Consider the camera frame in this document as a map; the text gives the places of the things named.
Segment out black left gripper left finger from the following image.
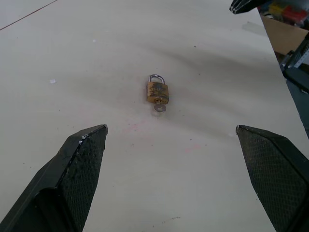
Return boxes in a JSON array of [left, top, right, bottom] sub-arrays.
[[0, 124, 108, 232]]

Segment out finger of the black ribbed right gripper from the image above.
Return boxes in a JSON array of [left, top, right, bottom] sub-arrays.
[[229, 0, 266, 15]]

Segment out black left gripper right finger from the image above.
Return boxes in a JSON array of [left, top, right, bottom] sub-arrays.
[[235, 124, 309, 232]]

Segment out colourful clutter pile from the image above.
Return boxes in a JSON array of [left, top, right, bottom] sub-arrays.
[[257, 0, 309, 30]]

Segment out brown cardboard box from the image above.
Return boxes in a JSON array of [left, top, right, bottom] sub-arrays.
[[262, 14, 309, 58]]

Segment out brass padlock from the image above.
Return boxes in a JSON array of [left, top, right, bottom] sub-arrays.
[[145, 74, 169, 104]]

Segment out black metal frame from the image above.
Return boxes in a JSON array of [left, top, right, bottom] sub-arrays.
[[279, 36, 309, 94]]

